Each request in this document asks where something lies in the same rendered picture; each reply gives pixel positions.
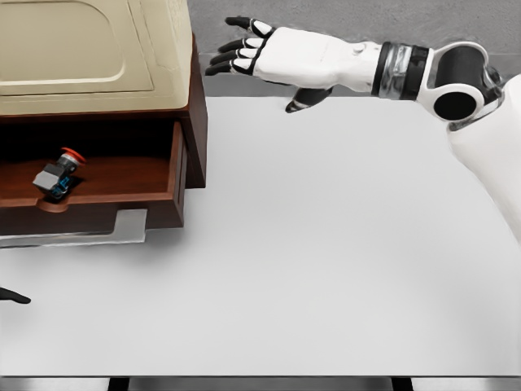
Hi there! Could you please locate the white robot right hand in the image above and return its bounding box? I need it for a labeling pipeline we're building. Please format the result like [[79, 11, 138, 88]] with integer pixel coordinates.
[[204, 15, 347, 115]]

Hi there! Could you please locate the brown wooden cabinet drawer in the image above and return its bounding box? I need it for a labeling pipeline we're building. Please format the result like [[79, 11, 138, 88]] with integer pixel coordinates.
[[0, 119, 189, 238]]

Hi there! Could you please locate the silver drawer handle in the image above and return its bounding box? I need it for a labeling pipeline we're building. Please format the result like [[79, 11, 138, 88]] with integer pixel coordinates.
[[0, 209, 148, 249]]

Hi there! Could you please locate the grey switch with red button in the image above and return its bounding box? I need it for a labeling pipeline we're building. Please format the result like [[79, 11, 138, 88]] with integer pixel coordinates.
[[32, 147, 87, 201]]

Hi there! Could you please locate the brown cabinet with beige top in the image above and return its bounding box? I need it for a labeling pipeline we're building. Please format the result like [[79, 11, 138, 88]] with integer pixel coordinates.
[[0, 0, 209, 191]]

